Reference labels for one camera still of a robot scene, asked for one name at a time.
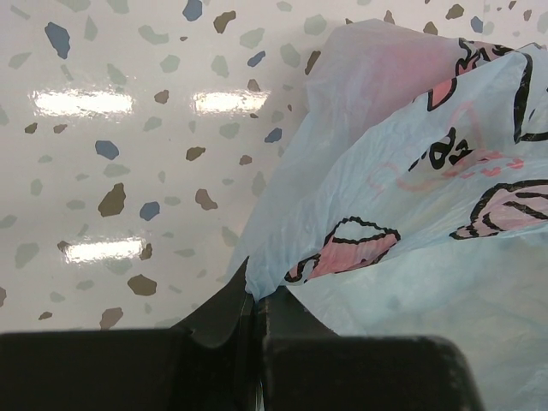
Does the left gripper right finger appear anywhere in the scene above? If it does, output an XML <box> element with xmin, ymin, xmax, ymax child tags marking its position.
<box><xmin>259</xmin><ymin>287</ymin><xmax>485</xmax><ymax>410</ymax></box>

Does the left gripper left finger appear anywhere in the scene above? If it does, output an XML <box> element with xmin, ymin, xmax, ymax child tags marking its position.
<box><xmin>1</xmin><ymin>268</ymin><xmax>256</xmax><ymax>410</ymax></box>

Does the blue printed plastic bag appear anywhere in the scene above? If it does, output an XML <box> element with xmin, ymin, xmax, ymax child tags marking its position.
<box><xmin>229</xmin><ymin>19</ymin><xmax>547</xmax><ymax>410</ymax></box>

